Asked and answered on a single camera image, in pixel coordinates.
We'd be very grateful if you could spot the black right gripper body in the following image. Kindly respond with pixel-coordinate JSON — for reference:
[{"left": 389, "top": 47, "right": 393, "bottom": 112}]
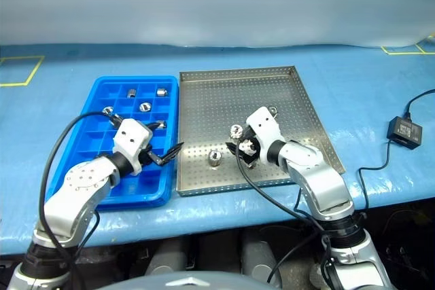
[{"left": 243, "top": 137, "right": 264, "bottom": 168}]

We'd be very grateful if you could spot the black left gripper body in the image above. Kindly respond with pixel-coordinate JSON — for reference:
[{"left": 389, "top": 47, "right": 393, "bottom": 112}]
[{"left": 137, "top": 145, "right": 161, "bottom": 167}]

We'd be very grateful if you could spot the blue compartment tray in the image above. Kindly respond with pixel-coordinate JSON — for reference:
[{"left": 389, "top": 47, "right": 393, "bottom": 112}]
[{"left": 46, "top": 75, "right": 180, "bottom": 210}]

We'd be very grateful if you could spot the perforated metal tray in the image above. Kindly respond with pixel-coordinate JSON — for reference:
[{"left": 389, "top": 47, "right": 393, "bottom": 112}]
[{"left": 176, "top": 65, "right": 347, "bottom": 198}]

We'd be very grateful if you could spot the grey rounded cylinder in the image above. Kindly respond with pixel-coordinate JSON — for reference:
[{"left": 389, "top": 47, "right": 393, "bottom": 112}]
[
  {"left": 145, "top": 237, "right": 187, "bottom": 276},
  {"left": 241, "top": 235, "right": 283, "bottom": 287}
]

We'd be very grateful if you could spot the grey robot torso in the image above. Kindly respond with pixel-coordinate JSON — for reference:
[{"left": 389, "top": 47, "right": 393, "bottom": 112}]
[{"left": 117, "top": 271, "right": 283, "bottom": 290}]

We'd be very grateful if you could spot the black power adapter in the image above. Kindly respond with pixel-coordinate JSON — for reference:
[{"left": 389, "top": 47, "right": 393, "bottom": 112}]
[{"left": 387, "top": 115, "right": 423, "bottom": 151}]

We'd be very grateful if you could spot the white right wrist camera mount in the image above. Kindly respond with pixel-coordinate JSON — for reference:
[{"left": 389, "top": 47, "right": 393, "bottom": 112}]
[{"left": 245, "top": 107, "right": 285, "bottom": 165}]

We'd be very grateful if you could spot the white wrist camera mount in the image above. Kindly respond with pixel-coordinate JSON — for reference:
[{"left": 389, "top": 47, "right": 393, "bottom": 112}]
[
  {"left": 245, "top": 107, "right": 285, "bottom": 165},
  {"left": 111, "top": 118, "right": 153, "bottom": 176}
]

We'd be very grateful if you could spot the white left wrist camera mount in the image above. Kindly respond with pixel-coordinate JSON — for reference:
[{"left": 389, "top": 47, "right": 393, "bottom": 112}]
[{"left": 111, "top": 118, "right": 153, "bottom": 176}]

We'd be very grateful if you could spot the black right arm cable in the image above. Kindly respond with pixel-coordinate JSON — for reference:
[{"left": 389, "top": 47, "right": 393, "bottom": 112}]
[{"left": 234, "top": 140, "right": 341, "bottom": 290}]

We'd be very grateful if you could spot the black adapter cable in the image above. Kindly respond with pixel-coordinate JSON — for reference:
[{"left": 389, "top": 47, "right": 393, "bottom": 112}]
[
  {"left": 404, "top": 88, "right": 435, "bottom": 118},
  {"left": 357, "top": 139, "right": 392, "bottom": 210}
]

